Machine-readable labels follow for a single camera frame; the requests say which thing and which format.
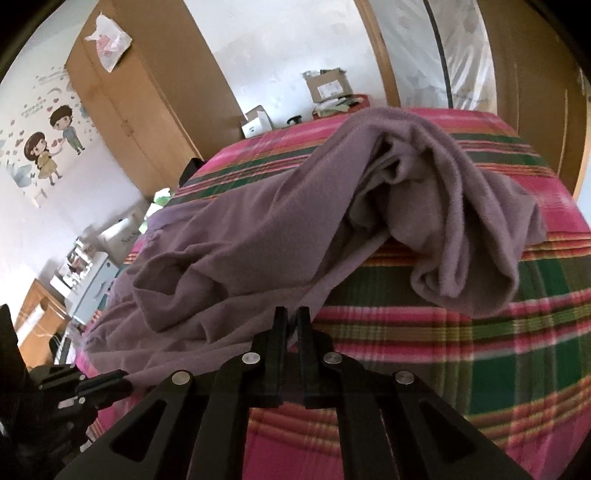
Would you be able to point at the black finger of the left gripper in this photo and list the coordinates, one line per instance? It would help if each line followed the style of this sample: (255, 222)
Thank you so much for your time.
(67, 392)

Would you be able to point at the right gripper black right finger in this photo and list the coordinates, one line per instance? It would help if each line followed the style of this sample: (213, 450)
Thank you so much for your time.
(393, 426)

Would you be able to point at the white plastic bag on wardrobe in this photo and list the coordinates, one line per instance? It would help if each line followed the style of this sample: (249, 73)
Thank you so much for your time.
(111, 42)

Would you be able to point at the small black object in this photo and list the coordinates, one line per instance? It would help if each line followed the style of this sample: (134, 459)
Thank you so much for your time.
(295, 120)

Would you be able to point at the black bag beside bed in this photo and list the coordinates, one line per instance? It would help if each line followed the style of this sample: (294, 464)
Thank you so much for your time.
(191, 168)

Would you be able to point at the red container under box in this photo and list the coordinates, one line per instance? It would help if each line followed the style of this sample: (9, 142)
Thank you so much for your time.
(338, 106)

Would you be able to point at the cardboard box with label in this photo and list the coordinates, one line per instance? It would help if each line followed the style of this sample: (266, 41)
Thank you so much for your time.
(325, 85)

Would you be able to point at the brown wooden wardrobe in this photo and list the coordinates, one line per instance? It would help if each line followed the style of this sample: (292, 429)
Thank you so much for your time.
(165, 102)

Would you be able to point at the light blue cabinet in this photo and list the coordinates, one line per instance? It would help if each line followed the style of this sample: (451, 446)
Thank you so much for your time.
(84, 299)

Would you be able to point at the wooden desk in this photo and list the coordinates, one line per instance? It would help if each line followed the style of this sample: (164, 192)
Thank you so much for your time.
(40, 326)

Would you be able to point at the small white box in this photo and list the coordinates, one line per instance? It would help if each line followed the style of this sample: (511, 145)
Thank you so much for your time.
(256, 122)

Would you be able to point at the purple fleece garment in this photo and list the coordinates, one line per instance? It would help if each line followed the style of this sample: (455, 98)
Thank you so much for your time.
(212, 272)

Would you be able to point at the pink green plaid bedsheet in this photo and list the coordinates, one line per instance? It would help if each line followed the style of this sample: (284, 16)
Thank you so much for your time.
(522, 377)

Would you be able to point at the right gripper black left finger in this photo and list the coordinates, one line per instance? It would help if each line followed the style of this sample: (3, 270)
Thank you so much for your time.
(192, 427)

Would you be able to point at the cartoon couple wall sticker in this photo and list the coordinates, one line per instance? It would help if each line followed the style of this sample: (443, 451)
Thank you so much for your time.
(44, 131)

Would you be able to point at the green white floral pillow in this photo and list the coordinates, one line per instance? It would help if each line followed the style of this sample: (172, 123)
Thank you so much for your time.
(160, 199)

